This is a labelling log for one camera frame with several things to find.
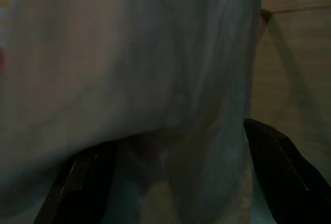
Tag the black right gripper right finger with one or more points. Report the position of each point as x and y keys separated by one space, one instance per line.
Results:
x=289 y=182

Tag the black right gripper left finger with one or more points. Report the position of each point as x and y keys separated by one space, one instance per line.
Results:
x=82 y=190

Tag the pink printed pillow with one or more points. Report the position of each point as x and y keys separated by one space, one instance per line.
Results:
x=129 y=66

